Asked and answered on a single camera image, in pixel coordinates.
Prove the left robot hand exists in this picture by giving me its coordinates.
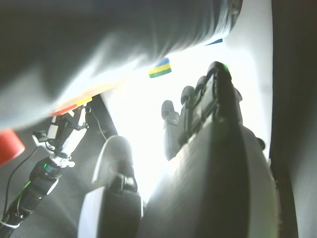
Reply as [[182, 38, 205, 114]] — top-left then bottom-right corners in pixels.
[[77, 60, 279, 238]]

